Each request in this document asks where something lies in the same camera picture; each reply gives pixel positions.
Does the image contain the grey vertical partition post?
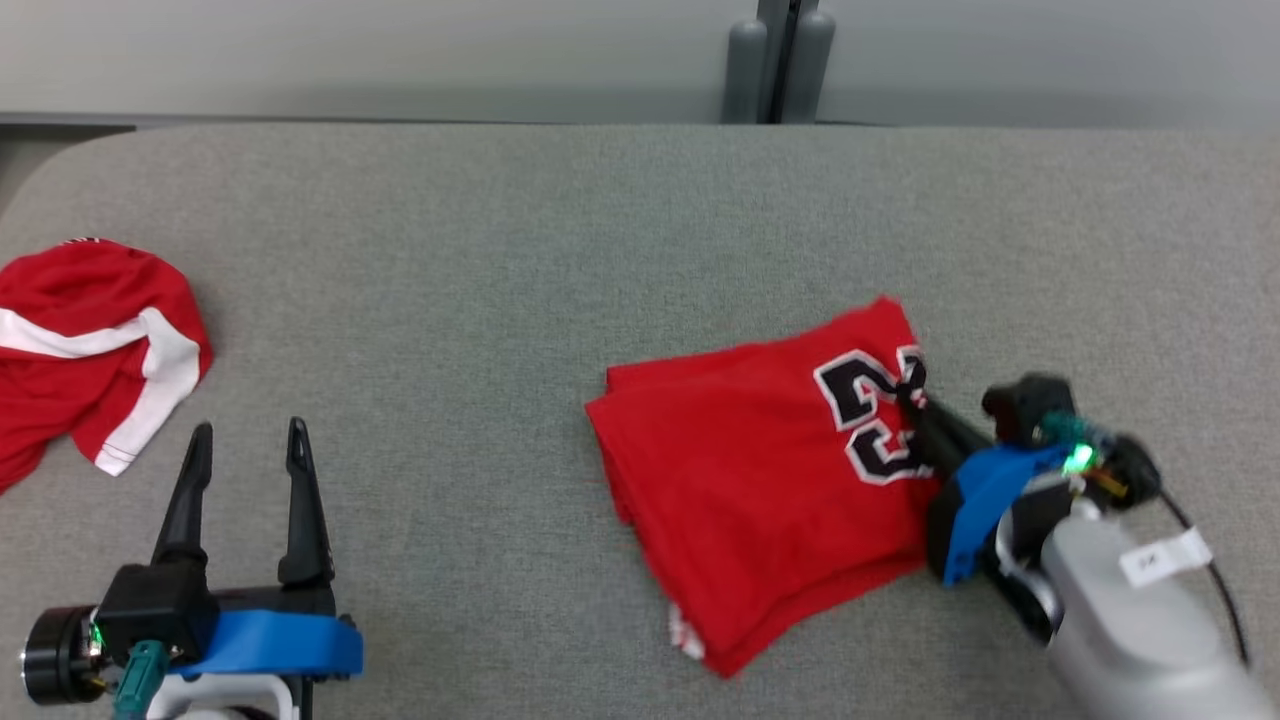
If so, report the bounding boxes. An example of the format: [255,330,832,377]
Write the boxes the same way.
[722,0,836,125]

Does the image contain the grey wall baseboard strip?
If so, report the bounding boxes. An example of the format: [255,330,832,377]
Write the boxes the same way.
[0,112,137,137]

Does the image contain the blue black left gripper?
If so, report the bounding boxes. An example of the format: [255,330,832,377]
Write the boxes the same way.
[150,418,366,683]

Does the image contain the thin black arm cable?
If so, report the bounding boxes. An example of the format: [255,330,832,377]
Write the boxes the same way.
[1158,488,1253,667]

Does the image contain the white paper label tag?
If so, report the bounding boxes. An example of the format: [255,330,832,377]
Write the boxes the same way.
[1120,528,1213,587]

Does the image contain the red shorts with white stripes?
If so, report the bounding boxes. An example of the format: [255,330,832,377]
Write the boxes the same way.
[0,238,213,493]

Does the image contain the teal cable connector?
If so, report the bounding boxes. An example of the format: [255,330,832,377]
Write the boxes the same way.
[1040,412,1111,473]
[112,640,169,720]

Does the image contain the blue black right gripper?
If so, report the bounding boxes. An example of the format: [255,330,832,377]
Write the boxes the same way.
[897,379,1077,587]

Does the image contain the red jersey shirt number 23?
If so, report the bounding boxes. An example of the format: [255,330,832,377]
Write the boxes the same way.
[585,295,946,679]

